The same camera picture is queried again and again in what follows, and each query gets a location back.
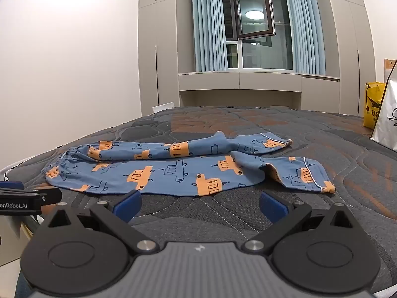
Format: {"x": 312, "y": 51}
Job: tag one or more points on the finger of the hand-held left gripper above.
{"x": 51, "y": 196}

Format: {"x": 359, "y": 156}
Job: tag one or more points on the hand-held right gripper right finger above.
{"x": 274, "y": 206}

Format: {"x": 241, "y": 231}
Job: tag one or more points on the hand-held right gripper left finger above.
{"x": 126, "y": 205}

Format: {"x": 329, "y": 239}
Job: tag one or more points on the blue pants with orange print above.
{"x": 173, "y": 173}

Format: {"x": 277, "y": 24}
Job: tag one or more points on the grey quilted mattress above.
{"x": 217, "y": 121}

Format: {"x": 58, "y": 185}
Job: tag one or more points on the white sheet corner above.
{"x": 162, "y": 107}

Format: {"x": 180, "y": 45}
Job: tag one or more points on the beige window seat cabinet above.
{"x": 242, "y": 82}

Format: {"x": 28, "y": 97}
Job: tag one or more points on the yellow shopping bag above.
{"x": 372, "y": 105}

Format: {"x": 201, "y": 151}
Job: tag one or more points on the white shopping bag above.
{"x": 389, "y": 118}

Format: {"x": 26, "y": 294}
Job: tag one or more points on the beige wardrobe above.
{"x": 158, "y": 43}
{"x": 350, "y": 52}

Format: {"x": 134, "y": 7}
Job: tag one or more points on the window with open sash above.
{"x": 257, "y": 37}

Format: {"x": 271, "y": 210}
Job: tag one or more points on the wooden board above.
{"x": 390, "y": 63}

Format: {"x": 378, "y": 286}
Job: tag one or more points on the blue curtain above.
{"x": 209, "y": 24}
{"x": 305, "y": 24}

